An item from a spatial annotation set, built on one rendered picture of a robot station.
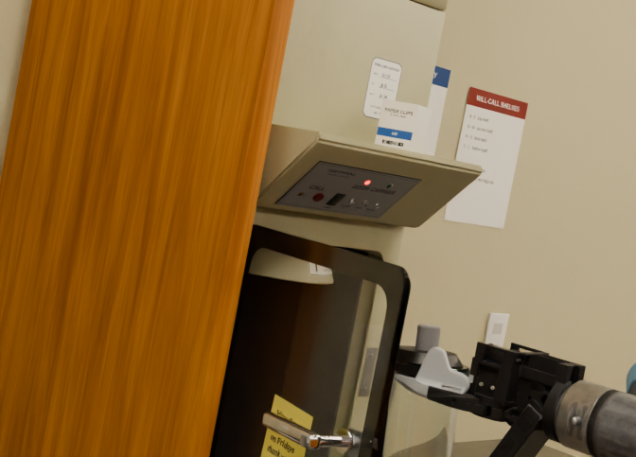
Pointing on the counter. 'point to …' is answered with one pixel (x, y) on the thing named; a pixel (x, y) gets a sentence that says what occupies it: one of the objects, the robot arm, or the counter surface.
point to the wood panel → (132, 209)
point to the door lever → (307, 434)
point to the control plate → (323, 174)
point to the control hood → (305, 159)
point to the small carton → (403, 126)
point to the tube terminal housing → (349, 86)
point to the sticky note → (273, 442)
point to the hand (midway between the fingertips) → (426, 382)
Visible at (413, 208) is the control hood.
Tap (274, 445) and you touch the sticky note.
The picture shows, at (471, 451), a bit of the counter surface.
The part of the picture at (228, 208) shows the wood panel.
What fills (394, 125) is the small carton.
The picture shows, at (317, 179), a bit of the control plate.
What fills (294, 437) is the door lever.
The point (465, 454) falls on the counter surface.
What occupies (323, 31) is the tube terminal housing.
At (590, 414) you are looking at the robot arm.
